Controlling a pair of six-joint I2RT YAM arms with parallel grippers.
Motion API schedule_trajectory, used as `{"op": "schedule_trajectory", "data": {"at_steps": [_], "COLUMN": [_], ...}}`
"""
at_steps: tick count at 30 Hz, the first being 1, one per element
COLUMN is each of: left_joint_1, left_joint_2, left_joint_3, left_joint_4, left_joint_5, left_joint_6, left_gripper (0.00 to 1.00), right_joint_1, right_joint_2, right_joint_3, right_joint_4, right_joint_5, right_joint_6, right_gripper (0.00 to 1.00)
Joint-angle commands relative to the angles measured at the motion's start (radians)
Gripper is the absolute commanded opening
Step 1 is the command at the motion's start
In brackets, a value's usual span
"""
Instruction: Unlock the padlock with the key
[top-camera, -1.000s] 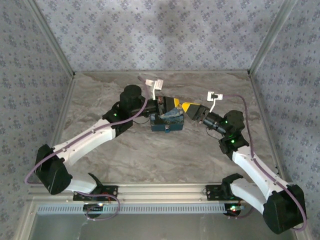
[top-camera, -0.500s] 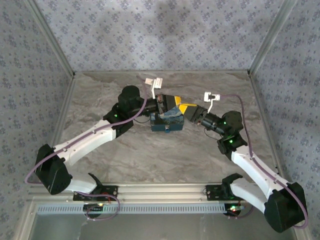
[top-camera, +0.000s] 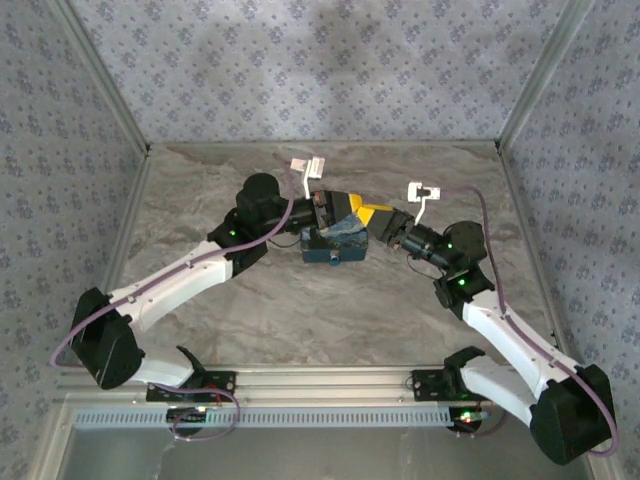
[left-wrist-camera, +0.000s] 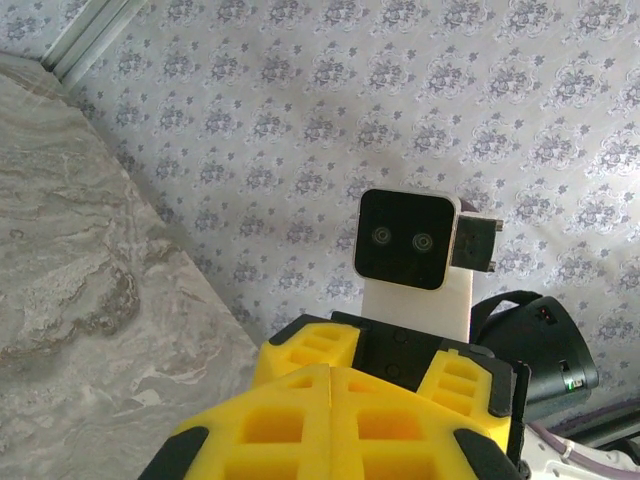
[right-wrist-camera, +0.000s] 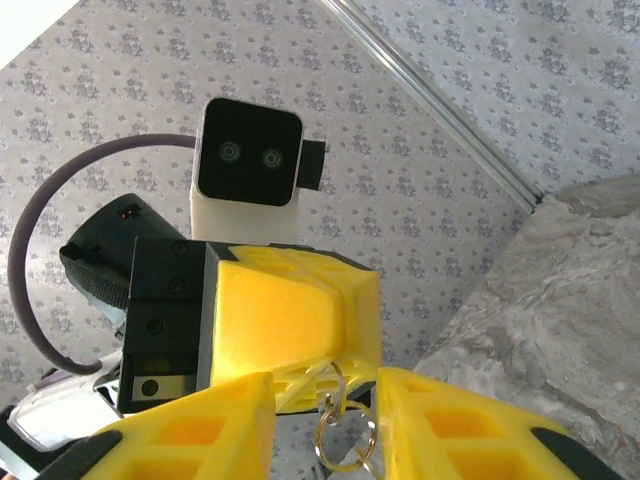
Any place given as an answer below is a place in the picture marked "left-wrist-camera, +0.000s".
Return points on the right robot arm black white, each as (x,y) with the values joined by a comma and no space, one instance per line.
(545,350)

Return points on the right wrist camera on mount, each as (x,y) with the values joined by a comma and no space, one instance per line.
(405,240)

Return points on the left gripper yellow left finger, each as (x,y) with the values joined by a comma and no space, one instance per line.
(270,430)

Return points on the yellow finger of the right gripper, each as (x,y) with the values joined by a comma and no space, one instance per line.
(310,345)
(460,380)

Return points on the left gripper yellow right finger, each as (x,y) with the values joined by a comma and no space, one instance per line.
(400,435)

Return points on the aluminium corner post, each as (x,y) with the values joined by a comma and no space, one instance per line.
(85,35)

